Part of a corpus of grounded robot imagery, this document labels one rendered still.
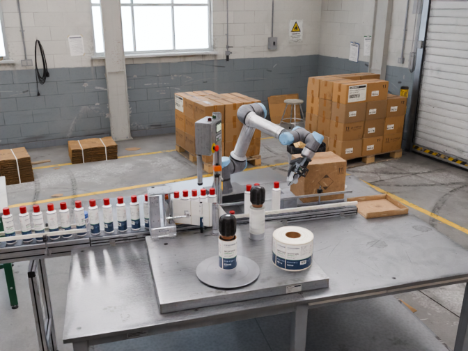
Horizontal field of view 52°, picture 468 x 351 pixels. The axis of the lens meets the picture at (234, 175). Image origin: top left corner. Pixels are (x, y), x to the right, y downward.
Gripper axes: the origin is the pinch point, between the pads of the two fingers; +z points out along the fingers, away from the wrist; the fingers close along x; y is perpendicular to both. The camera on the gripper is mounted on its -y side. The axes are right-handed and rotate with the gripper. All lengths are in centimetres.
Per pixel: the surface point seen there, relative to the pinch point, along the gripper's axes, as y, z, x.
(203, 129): 0, -6, -64
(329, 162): -16.2, -22.2, 27.6
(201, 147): -1, 3, -60
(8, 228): 3, 87, -134
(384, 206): 0, -15, 72
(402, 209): 14, -19, 73
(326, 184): -16.0, -8.3, 34.4
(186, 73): -564, -14, 33
